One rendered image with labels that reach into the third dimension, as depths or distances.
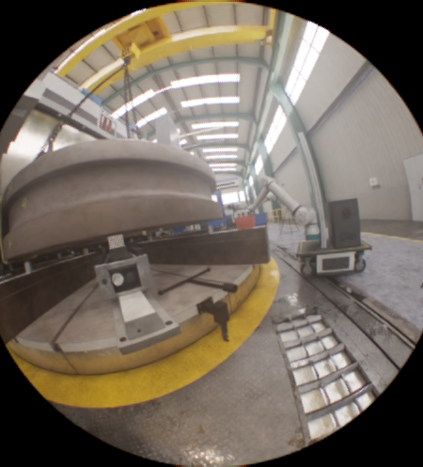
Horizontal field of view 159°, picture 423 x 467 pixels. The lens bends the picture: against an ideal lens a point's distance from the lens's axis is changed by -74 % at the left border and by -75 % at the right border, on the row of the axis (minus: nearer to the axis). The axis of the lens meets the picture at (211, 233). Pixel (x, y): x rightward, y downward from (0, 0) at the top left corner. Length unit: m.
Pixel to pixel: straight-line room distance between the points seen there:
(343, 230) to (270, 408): 1.66
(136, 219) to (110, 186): 0.43
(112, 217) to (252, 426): 1.54
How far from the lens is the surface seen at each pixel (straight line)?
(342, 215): 1.83
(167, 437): 0.86
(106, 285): 0.99
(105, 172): 1.59
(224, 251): 1.69
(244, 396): 0.87
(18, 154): 3.91
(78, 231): 1.36
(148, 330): 0.75
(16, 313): 1.53
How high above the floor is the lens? 0.80
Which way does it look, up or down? 4 degrees down
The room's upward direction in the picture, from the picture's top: 10 degrees counter-clockwise
